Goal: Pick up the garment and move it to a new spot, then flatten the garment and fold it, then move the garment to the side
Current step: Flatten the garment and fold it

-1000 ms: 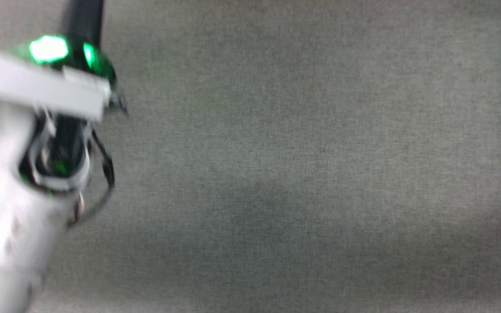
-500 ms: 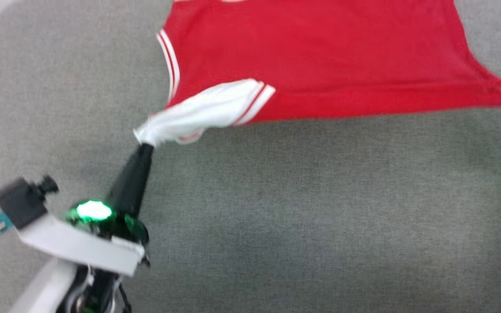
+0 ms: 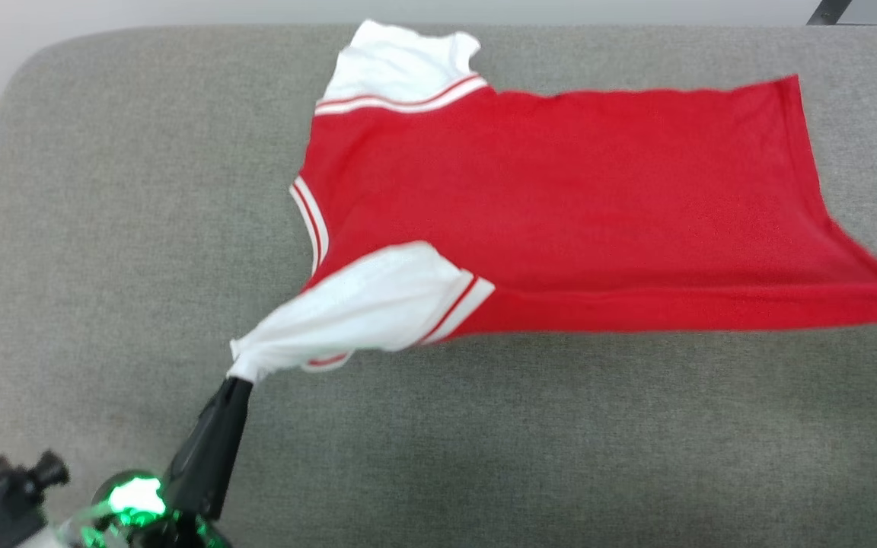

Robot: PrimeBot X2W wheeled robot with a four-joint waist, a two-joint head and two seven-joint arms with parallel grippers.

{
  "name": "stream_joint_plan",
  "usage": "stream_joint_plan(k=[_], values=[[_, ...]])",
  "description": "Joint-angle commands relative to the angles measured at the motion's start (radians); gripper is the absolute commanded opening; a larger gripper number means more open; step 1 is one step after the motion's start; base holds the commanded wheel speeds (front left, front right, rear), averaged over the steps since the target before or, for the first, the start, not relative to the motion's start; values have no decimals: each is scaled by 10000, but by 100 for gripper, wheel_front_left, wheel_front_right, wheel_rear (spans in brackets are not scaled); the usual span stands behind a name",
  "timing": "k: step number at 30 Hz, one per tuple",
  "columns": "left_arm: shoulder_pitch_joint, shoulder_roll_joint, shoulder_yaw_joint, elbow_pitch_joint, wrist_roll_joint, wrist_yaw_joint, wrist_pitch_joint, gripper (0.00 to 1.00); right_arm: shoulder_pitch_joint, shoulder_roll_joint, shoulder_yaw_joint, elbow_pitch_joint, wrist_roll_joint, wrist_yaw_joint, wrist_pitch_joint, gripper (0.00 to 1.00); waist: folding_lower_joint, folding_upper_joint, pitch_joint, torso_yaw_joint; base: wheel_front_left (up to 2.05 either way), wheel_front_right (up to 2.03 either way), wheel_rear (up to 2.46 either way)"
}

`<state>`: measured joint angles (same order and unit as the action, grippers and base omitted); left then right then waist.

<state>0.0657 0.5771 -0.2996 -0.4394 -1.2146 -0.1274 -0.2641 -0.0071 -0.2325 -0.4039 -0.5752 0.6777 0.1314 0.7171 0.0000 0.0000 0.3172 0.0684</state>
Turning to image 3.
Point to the black slanted metal leg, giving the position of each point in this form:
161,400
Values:
827,11

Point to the red and white jersey shirt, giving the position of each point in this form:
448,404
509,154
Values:
560,190

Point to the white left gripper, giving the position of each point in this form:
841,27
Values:
138,506

